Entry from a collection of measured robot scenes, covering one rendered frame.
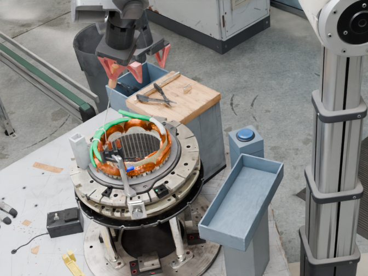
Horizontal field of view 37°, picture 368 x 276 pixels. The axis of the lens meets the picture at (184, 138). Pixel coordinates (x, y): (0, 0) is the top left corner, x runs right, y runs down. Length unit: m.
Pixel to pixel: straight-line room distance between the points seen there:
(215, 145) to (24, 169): 0.66
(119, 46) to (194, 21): 2.75
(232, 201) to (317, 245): 0.38
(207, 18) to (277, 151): 1.17
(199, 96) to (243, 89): 1.88
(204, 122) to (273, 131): 1.55
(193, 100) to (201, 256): 0.43
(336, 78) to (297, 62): 2.42
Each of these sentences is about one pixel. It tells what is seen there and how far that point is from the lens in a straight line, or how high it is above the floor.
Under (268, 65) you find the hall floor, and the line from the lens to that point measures 3.64.
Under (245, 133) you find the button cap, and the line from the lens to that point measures 1.45.
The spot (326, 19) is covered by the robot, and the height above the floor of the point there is 1.45.
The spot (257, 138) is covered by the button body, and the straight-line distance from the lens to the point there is 1.45.
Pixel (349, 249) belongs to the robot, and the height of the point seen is 0.69.
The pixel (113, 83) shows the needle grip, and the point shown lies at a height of 1.31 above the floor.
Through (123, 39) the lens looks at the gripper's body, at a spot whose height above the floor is 1.44.
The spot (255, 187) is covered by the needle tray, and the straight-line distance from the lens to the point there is 1.33.
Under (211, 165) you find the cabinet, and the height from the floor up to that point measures 0.83.
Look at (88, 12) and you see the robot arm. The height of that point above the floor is 1.52.
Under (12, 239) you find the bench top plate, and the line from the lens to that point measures 1.72.
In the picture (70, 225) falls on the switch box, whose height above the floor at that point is 0.82.
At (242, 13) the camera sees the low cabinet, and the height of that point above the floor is 0.23.
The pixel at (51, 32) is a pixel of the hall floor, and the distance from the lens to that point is 4.50.
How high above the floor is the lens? 1.97
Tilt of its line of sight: 39 degrees down
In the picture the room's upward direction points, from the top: 9 degrees counter-clockwise
